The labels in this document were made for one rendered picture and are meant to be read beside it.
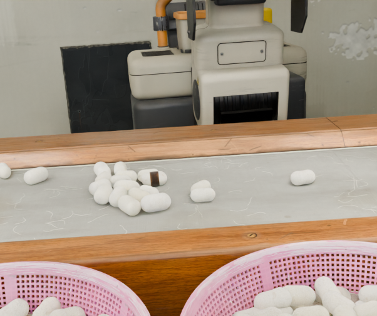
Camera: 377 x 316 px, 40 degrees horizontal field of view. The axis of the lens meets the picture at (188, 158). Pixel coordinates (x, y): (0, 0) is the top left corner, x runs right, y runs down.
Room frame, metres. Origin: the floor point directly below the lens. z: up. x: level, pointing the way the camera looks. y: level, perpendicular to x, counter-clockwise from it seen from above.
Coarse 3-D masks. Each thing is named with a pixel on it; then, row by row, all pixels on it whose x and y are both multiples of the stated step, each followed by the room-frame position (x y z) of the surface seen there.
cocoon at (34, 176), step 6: (36, 168) 0.72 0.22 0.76; (42, 168) 0.73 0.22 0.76; (24, 174) 0.71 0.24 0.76; (30, 174) 0.71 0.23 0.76; (36, 174) 0.71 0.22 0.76; (42, 174) 0.72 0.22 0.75; (24, 180) 0.71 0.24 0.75; (30, 180) 0.71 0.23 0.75; (36, 180) 0.71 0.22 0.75; (42, 180) 0.72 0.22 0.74
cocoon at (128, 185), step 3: (120, 180) 0.66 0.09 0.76; (123, 180) 0.66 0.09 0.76; (126, 180) 0.66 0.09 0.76; (117, 183) 0.65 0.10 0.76; (120, 183) 0.65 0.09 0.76; (123, 183) 0.65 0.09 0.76; (126, 183) 0.65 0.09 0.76; (129, 183) 0.65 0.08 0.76; (132, 183) 0.65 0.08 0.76; (135, 183) 0.65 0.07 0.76; (114, 186) 0.65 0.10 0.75; (117, 186) 0.65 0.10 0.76; (123, 186) 0.65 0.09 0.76; (126, 186) 0.65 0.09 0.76; (129, 186) 0.64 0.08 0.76; (132, 186) 0.64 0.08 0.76; (135, 186) 0.65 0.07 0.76; (138, 186) 0.65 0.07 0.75; (129, 189) 0.64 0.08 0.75
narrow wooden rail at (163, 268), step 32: (256, 224) 0.49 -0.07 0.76; (288, 224) 0.49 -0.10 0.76; (320, 224) 0.48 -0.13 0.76; (352, 224) 0.48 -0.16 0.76; (0, 256) 0.45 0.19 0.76; (32, 256) 0.45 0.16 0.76; (64, 256) 0.45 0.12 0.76; (96, 256) 0.44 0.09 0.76; (128, 256) 0.44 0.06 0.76; (160, 256) 0.44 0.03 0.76; (192, 256) 0.44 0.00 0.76; (224, 256) 0.44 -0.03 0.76; (160, 288) 0.44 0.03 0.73; (192, 288) 0.44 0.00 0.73; (224, 288) 0.44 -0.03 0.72
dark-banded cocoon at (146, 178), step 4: (148, 172) 0.68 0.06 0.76; (160, 172) 0.68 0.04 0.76; (144, 176) 0.68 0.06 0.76; (148, 176) 0.68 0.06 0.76; (160, 176) 0.68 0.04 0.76; (164, 176) 0.68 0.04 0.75; (144, 180) 0.67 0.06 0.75; (148, 180) 0.67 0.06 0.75; (160, 180) 0.67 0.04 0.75; (164, 180) 0.68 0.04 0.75; (144, 184) 0.68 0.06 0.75; (148, 184) 0.67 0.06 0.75; (160, 184) 0.68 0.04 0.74
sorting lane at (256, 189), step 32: (160, 160) 0.79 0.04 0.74; (192, 160) 0.79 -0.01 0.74; (224, 160) 0.78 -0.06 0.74; (256, 160) 0.77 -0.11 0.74; (288, 160) 0.76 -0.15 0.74; (320, 160) 0.75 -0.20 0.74; (352, 160) 0.74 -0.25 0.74; (0, 192) 0.69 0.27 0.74; (32, 192) 0.68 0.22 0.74; (64, 192) 0.68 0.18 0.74; (160, 192) 0.66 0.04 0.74; (224, 192) 0.64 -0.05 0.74; (256, 192) 0.64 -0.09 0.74; (288, 192) 0.63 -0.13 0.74; (320, 192) 0.62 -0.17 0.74; (352, 192) 0.62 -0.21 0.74; (0, 224) 0.58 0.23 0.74; (32, 224) 0.58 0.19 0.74; (64, 224) 0.57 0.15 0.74; (96, 224) 0.57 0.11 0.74; (128, 224) 0.56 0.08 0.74; (160, 224) 0.56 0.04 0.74; (192, 224) 0.55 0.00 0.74; (224, 224) 0.55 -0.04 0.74
